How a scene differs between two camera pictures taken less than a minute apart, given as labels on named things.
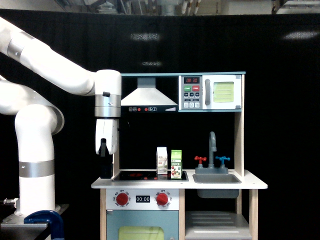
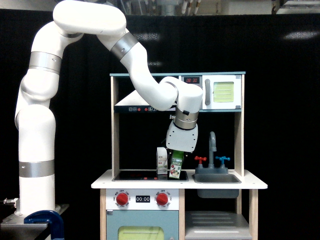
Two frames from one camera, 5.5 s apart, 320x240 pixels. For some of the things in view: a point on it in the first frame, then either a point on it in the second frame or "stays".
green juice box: [176, 164] stays
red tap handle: [200, 159] stays
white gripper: [106, 142] → [180, 139]
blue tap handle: [222, 158] stays
